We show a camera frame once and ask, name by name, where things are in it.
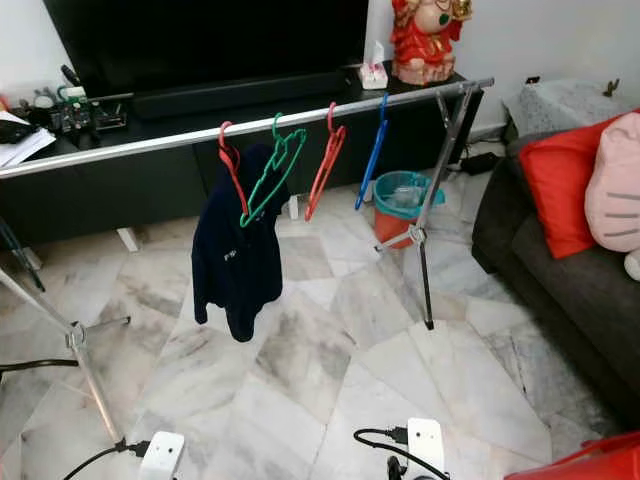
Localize green plastic hanger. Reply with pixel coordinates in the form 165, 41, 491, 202
239, 113, 307, 229

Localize red plastic hanger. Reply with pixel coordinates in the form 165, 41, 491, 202
304, 102, 348, 222
217, 121, 249, 217

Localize blue plastic hanger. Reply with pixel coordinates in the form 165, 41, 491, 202
354, 92, 391, 211

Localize red plastic stool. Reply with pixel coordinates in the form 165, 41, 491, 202
505, 430, 640, 480

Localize dark brown sofa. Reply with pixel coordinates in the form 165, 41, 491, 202
472, 135, 640, 433

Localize red waste bin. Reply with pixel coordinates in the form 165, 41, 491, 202
372, 200, 431, 251

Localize navy blue garment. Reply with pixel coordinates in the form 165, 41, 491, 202
192, 143, 291, 343

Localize black power adapter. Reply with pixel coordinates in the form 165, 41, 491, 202
458, 150, 501, 177

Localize red cushion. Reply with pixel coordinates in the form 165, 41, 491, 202
518, 110, 626, 261

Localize pink cat plush cushion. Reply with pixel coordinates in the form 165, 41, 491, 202
585, 112, 640, 254

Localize black television console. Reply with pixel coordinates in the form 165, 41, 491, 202
0, 72, 486, 248

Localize white pink tissue box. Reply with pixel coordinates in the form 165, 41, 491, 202
358, 40, 389, 91

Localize side table with grey cloth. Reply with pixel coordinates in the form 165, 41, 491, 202
503, 78, 640, 143

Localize white papers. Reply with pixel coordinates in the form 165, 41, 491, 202
0, 110, 58, 169

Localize black soundbar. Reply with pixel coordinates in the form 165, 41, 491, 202
132, 68, 358, 121

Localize red fortune god figurine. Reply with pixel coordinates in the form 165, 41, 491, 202
390, 0, 465, 87

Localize silver metal clothes rack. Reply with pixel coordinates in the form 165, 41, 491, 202
0, 76, 496, 448

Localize green circuit board electronics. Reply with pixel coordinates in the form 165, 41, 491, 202
30, 65, 131, 136

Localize black television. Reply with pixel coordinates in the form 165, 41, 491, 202
43, 0, 371, 98

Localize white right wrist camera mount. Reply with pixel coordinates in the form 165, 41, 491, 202
407, 418, 447, 480

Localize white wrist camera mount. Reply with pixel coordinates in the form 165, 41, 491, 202
140, 430, 187, 480
407, 418, 447, 480

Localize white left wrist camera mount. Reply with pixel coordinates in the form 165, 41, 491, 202
140, 430, 187, 480

